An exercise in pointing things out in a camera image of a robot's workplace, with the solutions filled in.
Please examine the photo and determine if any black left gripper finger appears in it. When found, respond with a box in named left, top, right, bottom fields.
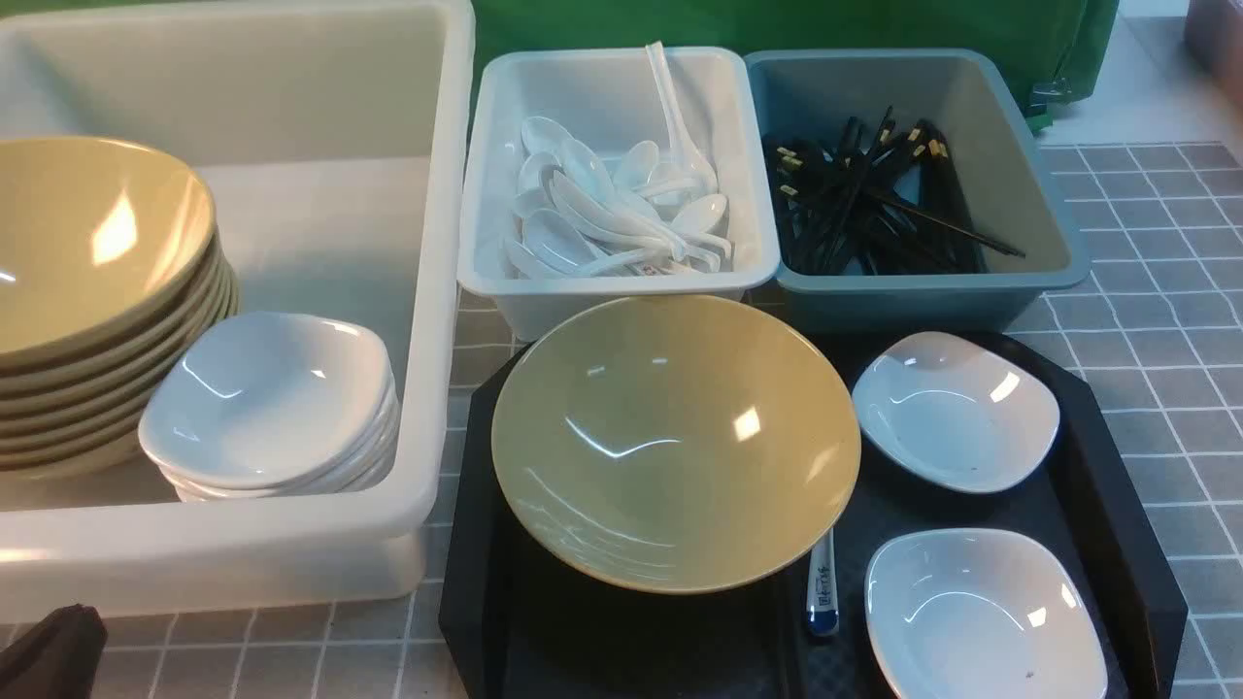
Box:
left=1, top=604, right=108, bottom=698

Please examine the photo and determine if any yellow noodle bowl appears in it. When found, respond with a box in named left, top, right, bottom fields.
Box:
left=491, top=295, right=861, bottom=595

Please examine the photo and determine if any white spoon blue handle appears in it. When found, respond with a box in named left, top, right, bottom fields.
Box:
left=805, top=529, right=840, bottom=641

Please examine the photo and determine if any white square dish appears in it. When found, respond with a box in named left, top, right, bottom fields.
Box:
left=864, top=529, right=1109, bottom=698
left=851, top=331, right=1062, bottom=494

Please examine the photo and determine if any stack of white dishes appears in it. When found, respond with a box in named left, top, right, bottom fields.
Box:
left=137, top=313, right=401, bottom=502

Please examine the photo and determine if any stack of yellow bowls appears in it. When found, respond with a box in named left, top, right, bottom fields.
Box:
left=1, top=136, right=241, bottom=485

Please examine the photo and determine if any black serving tray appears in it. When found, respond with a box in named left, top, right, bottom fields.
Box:
left=438, top=332, right=1190, bottom=698

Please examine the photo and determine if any large white plastic tub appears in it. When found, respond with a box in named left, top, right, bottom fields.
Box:
left=2, top=1, right=475, bottom=623

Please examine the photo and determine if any pile of white spoons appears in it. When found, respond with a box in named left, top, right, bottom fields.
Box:
left=497, top=116, right=735, bottom=279

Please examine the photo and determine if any white plastic spoon bin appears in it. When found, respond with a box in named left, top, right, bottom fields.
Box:
left=457, top=46, right=781, bottom=345

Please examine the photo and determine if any long white ladle spoon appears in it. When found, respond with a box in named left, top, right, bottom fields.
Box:
left=645, top=41, right=718, bottom=195

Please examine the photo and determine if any pile of black chopsticks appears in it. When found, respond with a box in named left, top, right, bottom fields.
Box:
left=759, top=112, right=1025, bottom=276

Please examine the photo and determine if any blue plastic chopstick bin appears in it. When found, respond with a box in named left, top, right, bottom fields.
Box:
left=745, top=49, right=1091, bottom=335

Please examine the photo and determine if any green cloth backdrop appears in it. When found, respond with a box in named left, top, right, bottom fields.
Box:
left=472, top=1, right=1119, bottom=131

